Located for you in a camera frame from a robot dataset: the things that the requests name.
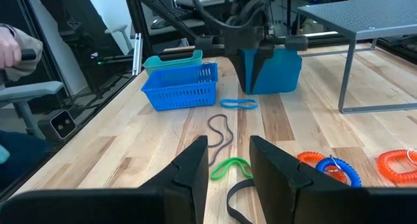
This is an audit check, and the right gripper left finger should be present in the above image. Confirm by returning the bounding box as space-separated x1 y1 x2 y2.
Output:
0 135 210 224

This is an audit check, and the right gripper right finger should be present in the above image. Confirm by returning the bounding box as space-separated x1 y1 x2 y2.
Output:
250 135 417 224

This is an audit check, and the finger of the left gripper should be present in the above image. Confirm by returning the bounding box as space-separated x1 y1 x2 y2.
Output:
235 49 253 94
250 48 275 92

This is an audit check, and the light blue rubber band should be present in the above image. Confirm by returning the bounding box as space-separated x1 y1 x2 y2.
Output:
219 98 259 111

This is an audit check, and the wide black rubber band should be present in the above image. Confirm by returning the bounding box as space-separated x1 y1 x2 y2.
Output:
225 178 259 224

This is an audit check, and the green rubber band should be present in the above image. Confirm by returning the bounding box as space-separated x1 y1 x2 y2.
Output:
210 156 255 182

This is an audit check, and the thin dark rubber band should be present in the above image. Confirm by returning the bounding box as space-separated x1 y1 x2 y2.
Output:
207 113 235 168

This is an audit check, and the blue spiral coil keychain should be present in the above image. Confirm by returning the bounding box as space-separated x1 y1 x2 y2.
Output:
315 156 363 188

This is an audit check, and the dark teal plastic tub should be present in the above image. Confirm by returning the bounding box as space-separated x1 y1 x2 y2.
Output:
239 48 303 95

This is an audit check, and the blue slotted plastic basket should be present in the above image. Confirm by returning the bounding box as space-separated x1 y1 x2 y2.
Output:
141 62 219 112

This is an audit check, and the light teal plastic bin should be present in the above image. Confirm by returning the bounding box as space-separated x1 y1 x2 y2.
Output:
143 49 204 77

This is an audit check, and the silver aluminium extrusion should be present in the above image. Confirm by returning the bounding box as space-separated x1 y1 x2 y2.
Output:
131 32 144 77

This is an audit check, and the grey perforated metal riser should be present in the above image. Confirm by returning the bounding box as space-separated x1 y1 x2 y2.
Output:
296 0 417 115

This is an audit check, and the person's leg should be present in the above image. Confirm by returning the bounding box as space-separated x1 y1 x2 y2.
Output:
0 129 55 194

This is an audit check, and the grey chair armrest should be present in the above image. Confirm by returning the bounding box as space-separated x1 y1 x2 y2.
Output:
0 80 65 141

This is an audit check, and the person's hand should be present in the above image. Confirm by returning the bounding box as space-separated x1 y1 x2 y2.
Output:
0 26 22 69

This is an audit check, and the orange spiral coil keychain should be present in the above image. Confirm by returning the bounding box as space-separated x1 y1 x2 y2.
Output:
377 148 417 185
296 150 348 184

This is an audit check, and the grey table-level camera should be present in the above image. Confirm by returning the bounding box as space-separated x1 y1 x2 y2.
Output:
50 109 78 141

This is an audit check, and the black control handle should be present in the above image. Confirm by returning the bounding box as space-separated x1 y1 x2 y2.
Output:
20 48 37 61

